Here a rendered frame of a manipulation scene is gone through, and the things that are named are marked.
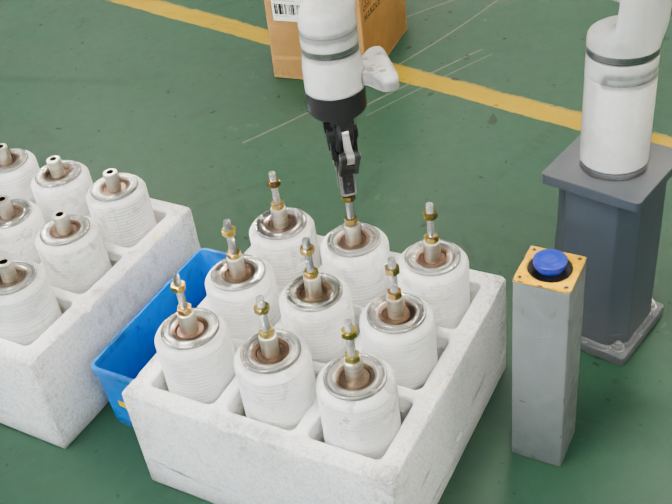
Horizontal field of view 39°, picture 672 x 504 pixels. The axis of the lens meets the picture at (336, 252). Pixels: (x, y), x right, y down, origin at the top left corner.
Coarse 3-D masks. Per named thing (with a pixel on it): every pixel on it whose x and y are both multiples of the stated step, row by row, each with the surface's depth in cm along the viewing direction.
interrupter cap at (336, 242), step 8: (360, 224) 135; (368, 224) 134; (336, 232) 134; (344, 232) 134; (368, 232) 133; (376, 232) 133; (328, 240) 132; (336, 240) 132; (344, 240) 133; (368, 240) 132; (376, 240) 131; (328, 248) 132; (336, 248) 131; (344, 248) 131; (352, 248) 131; (360, 248) 130; (368, 248) 130; (344, 256) 130; (352, 256) 129
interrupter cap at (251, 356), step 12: (252, 336) 119; (288, 336) 118; (252, 348) 117; (288, 348) 116; (300, 348) 116; (252, 360) 115; (264, 360) 116; (276, 360) 115; (288, 360) 115; (264, 372) 113; (276, 372) 114
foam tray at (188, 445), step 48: (480, 288) 132; (480, 336) 128; (144, 384) 125; (432, 384) 119; (480, 384) 133; (144, 432) 127; (192, 432) 121; (240, 432) 116; (288, 432) 115; (432, 432) 117; (192, 480) 129; (240, 480) 123; (288, 480) 117; (336, 480) 112; (384, 480) 108; (432, 480) 122
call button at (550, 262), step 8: (536, 256) 113; (544, 256) 113; (552, 256) 113; (560, 256) 112; (536, 264) 112; (544, 264) 112; (552, 264) 112; (560, 264) 111; (544, 272) 112; (552, 272) 111; (560, 272) 112
